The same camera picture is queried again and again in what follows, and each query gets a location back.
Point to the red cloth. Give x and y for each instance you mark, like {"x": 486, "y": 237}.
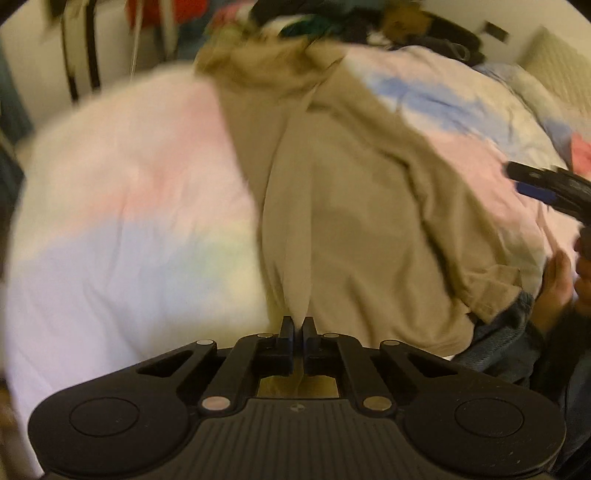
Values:
{"x": 152, "y": 9}

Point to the light blue pillow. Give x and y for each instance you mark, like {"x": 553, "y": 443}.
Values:
{"x": 521, "y": 92}

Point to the blue denim jeans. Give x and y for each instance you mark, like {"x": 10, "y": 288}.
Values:
{"x": 503, "y": 346}

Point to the person's right hand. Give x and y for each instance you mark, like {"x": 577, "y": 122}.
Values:
{"x": 556, "y": 290}

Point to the pastel tie-dye blanket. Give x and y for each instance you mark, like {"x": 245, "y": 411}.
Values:
{"x": 129, "y": 207}

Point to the pile of clothes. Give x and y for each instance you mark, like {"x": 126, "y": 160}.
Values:
{"x": 323, "y": 21}

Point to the beige pillow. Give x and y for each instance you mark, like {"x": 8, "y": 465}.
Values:
{"x": 558, "y": 69}

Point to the black white upright frame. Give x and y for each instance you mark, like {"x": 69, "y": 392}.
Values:
{"x": 78, "y": 46}

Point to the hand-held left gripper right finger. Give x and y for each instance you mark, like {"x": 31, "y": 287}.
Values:
{"x": 309, "y": 341}

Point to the black wall socket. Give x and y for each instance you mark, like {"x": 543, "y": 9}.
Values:
{"x": 496, "y": 31}

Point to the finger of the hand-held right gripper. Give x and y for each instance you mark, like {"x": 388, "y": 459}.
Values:
{"x": 535, "y": 189}

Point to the small pink red fabric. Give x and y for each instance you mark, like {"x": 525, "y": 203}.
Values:
{"x": 581, "y": 154}

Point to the beige t-shirt with white print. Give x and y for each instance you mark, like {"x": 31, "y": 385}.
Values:
{"x": 360, "y": 230}

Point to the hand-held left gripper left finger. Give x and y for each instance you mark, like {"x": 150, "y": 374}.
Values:
{"x": 287, "y": 341}

